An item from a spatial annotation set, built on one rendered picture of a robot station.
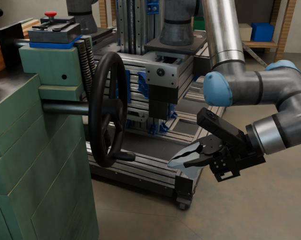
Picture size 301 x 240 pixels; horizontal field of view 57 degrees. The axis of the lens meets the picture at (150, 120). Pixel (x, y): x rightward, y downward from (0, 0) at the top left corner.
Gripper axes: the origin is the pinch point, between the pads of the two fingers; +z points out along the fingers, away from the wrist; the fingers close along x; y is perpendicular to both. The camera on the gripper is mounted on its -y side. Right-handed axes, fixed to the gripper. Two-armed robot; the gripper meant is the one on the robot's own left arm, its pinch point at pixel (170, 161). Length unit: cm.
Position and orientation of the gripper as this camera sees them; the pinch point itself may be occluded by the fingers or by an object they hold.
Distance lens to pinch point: 66.6
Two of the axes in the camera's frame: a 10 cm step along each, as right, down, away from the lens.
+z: -8.5, 3.7, 3.6
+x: 1.5, -5.0, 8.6
